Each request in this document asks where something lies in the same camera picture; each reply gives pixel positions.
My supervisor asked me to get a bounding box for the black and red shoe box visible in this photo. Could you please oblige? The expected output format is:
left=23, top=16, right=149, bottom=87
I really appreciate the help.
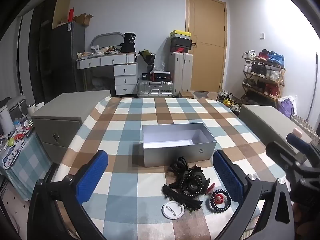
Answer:
left=170, top=45, right=192, bottom=54

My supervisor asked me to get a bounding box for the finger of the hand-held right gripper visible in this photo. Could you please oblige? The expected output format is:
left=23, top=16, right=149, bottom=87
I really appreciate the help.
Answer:
left=286, top=132, right=320, bottom=156
left=265, top=141, right=305, bottom=178

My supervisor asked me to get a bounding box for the flat cardboard sheet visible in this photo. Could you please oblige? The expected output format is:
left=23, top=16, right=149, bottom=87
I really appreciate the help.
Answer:
left=51, top=0, right=71, bottom=30

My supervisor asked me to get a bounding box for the grey dressing table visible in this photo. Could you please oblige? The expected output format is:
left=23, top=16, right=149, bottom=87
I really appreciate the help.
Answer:
left=76, top=52, right=138, bottom=96

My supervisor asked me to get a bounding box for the white round badge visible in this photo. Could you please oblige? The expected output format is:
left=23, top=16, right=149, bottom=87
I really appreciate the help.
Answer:
left=161, top=201, right=185, bottom=220

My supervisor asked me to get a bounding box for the open cardboard box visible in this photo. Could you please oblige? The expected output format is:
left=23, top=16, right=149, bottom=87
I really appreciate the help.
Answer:
left=73, top=13, right=94, bottom=27

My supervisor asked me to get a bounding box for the white thermos bottle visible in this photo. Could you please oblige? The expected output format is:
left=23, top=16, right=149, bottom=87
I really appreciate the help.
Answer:
left=0, top=104, right=13, bottom=135

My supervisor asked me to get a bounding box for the white suitcase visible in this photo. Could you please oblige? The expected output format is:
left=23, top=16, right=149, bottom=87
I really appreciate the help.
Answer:
left=168, top=52, right=194, bottom=97

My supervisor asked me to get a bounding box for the arched grey mirror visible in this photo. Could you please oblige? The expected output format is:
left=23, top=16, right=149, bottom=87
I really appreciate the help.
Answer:
left=90, top=32, right=125, bottom=52

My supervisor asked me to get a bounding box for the black paper bag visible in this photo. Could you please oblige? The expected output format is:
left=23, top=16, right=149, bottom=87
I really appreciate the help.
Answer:
left=120, top=32, right=137, bottom=54

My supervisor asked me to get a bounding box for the pile of shoes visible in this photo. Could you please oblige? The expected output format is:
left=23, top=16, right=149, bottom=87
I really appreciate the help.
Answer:
left=216, top=88, right=242, bottom=111

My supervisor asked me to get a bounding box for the purple bag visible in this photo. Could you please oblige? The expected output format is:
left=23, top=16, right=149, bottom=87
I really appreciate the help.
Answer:
left=277, top=96, right=297, bottom=118

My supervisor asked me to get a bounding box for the side table checked cloth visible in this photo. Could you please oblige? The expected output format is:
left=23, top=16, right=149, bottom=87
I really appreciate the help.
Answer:
left=0, top=129, right=53, bottom=201

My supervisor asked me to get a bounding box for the grey white bag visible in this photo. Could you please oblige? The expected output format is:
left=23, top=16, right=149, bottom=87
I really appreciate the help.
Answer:
left=7, top=95, right=28, bottom=121

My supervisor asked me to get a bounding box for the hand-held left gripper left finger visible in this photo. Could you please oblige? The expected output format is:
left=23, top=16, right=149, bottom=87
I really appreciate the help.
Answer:
left=27, top=150, right=109, bottom=240

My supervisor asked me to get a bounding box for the white wicker basket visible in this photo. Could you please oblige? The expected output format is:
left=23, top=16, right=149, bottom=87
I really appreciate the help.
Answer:
left=291, top=114, right=320, bottom=146

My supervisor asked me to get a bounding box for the black wardrobe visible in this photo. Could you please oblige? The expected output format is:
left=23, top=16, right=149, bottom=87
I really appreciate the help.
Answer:
left=27, top=0, right=59, bottom=103

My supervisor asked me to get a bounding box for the black banana hair clip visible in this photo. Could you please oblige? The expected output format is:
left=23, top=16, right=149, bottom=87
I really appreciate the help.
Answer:
left=162, top=183, right=203, bottom=212

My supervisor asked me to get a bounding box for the clear plastic bag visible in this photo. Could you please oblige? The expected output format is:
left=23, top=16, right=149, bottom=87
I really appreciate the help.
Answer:
left=152, top=62, right=166, bottom=73

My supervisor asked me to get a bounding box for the silver suitcase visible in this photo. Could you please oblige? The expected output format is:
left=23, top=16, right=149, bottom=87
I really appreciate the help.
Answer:
left=137, top=78, right=174, bottom=98

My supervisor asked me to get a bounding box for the black beaded hair tie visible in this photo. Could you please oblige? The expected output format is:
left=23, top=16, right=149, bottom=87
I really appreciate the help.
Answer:
left=180, top=173, right=203, bottom=196

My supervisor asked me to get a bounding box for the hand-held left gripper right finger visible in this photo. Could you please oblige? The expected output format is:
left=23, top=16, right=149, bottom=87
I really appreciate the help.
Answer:
left=212, top=150, right=297, bottom=240

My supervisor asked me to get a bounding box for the wooden shoe rack with shoes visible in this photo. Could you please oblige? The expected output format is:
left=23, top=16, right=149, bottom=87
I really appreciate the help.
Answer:
left=241, top=49, right=286, bottom=106

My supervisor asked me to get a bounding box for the silver rectangular box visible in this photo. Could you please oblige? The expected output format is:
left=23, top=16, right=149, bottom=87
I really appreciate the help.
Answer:
left=142, top=122, right=217, bottom=168

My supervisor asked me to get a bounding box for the wooden door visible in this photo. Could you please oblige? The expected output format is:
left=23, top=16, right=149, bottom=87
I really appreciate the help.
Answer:
left=185, top=0, right=227, bottom=93

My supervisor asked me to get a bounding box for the spiral hair tie red ornament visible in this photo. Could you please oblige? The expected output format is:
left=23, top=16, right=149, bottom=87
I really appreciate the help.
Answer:
left=210, top=189, right=232, bottom=207

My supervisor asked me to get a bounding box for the dark grey tall cabinet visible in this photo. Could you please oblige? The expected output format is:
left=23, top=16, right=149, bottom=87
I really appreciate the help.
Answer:
left=51, top=21, right=86, bottom=93

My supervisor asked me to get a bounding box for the black box red trim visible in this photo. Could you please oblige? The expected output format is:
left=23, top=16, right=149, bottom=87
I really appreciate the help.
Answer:
left=152, top=71, right=173, bottom=82

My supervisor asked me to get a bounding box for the cartoon shaped tray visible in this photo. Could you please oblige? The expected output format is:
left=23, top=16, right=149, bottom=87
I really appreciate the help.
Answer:
left=2, top=139, right=27, bottom=168

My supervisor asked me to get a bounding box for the checked tablecloth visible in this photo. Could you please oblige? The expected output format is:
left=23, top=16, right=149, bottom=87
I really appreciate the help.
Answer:
left=51, top=96, right=295, bottom=240

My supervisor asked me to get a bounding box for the large black claw hair clip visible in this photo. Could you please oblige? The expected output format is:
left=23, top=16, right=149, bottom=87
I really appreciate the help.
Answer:
left=184, top=164, right=211, bottom=196

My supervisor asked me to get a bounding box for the black wrapped flower bouquet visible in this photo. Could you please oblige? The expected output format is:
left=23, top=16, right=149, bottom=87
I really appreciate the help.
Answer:
left=138, top=50, right=156, bottom=74

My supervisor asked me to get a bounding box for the grey cabinet with handle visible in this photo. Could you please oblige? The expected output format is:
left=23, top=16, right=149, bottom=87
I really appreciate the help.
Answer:
left=31, top=90, right=112, bottom=164

